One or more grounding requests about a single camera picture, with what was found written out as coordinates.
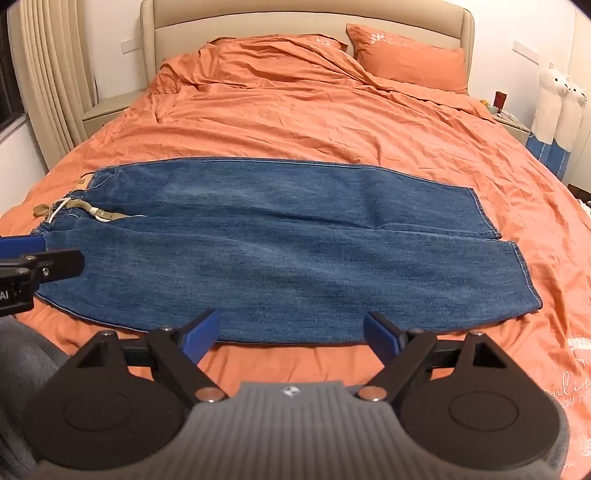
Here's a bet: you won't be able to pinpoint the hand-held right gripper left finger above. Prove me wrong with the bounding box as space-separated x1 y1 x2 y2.
76 310 229 407

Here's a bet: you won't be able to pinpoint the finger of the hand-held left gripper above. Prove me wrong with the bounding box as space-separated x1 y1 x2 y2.
0 235 45 259
0 249 86 288

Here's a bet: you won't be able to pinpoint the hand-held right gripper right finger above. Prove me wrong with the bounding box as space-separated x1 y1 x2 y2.
355 312 511 404

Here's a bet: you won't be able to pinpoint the blue denim pants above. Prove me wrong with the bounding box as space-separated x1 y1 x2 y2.
34 157 544 346

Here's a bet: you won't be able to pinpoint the person's grey trouser leg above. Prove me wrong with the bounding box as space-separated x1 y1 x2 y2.
0 318 80 480

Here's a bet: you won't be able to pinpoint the beige nightstand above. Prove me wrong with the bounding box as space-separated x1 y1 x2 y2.
82 89 149 137
492 108 533 147

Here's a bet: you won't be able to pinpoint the beige pleated curtain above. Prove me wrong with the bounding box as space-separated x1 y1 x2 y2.
7 0 99 169

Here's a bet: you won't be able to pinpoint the dark window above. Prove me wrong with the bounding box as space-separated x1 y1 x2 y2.
0 9 27 136

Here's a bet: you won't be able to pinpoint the orange duvet cover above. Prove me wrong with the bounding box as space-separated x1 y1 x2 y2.
0 34 591 480

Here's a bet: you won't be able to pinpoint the orange embroidered pillow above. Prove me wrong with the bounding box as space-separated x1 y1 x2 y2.
208 33 348 52
345 23 470 96

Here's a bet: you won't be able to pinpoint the white alpaca plush toy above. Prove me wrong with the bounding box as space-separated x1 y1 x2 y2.
526 62 572 178
553 74 591 182

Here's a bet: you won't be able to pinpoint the khaki drawstring belt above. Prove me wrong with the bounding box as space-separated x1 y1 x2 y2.
33 198 147 224

